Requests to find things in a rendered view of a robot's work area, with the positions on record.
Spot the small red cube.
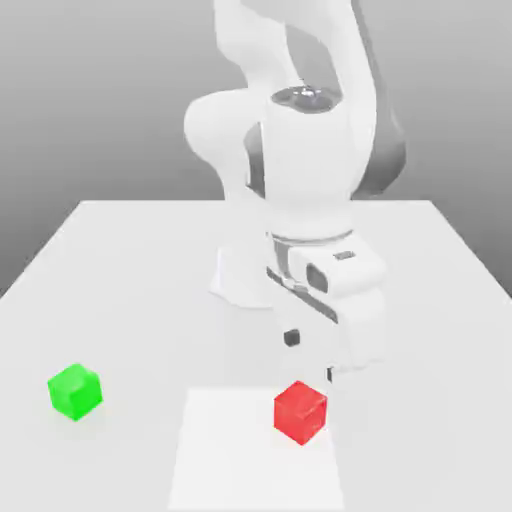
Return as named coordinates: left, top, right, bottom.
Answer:
left=273, top=379, right=329, bottom=447

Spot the small green cube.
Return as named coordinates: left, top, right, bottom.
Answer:
left=46, top=362, right=104, bottom=423

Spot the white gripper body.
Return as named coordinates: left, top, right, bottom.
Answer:
left=266, top=266, right=388, bottom=375

